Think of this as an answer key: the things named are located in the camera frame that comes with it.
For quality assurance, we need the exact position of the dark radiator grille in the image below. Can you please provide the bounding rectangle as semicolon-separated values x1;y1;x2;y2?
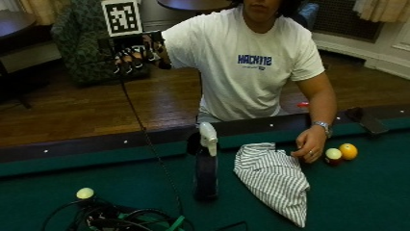
308;0;385;44

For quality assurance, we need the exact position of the blue chair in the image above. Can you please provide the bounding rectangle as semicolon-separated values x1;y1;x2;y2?
293;2;322;31

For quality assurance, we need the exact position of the bundle of black cables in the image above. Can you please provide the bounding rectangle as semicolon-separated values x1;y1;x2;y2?
40;195;195;231

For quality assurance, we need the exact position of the green patterned armchair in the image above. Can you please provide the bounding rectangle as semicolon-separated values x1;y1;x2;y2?
51;0;152;87

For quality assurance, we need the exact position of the dark wooden pool table rail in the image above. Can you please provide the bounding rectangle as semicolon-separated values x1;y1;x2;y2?
0;104;410;164

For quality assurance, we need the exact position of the green clamp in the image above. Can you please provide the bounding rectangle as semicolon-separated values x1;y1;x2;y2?
164;215;188;231

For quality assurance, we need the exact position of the dark spray bottle white trigger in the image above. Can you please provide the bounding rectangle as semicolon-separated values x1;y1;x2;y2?
192;121;221;202

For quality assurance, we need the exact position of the dark wooden side table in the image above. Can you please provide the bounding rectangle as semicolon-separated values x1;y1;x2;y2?
0;11;52;110

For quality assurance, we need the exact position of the pale yellow cue ball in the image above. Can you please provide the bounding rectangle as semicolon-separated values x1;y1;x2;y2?
76;187;96;200

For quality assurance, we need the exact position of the maroon striped billiard ball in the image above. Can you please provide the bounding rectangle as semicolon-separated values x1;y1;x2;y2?
325;147;345;167

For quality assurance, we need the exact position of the dark round table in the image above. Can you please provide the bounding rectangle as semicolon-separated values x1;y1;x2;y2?
155;0;236;14

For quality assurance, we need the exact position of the silver wristwatch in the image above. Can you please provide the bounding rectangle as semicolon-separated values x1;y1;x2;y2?
312;120;334;139

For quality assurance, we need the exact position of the orange billiard ball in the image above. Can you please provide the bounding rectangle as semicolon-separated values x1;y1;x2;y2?
338;142;360;162

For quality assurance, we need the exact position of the beige curtain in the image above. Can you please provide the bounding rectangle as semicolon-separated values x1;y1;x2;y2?
18;0;74;26
353;0;410;24

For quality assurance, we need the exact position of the thin black glove cable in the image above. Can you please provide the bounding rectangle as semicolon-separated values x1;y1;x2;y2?
120;75;187;217

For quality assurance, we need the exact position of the person in white t-shirt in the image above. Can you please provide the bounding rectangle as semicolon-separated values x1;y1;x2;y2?
160;0;338;165

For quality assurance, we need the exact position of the black pool table pocket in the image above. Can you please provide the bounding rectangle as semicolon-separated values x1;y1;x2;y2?
345;106;392;139
187;132;203;156

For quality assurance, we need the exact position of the white cube with black markers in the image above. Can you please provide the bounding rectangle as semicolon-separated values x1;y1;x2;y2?
100;0;144;38

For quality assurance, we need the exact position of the striped white cloth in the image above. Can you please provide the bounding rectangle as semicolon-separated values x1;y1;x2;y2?
232;141;312;229

